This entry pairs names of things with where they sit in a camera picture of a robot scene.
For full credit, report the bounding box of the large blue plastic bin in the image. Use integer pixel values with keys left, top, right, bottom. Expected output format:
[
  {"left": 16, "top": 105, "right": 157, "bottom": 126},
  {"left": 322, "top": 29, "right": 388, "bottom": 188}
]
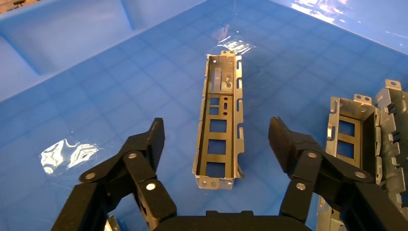
[{"left": 0, "top": 0, "right": 408, "bottom": 231}]

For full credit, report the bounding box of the clear plastic film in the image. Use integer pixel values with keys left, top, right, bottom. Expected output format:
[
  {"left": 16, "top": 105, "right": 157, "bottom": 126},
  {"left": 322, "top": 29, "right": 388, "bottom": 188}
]
[{"left": 39, "top": 138, "right": 101, "bottom": 177}]

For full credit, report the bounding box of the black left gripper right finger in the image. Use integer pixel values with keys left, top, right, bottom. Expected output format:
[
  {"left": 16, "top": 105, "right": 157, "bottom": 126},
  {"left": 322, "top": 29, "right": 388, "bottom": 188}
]
[{"left": 268, "top": 116, "right": 408, "bottom": 231}]

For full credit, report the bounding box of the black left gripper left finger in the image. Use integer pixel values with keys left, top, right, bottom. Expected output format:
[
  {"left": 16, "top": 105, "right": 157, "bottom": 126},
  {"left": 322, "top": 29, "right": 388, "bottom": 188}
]
[{"left": 51, "top": 117, "right": 178, "bottom": 231}]

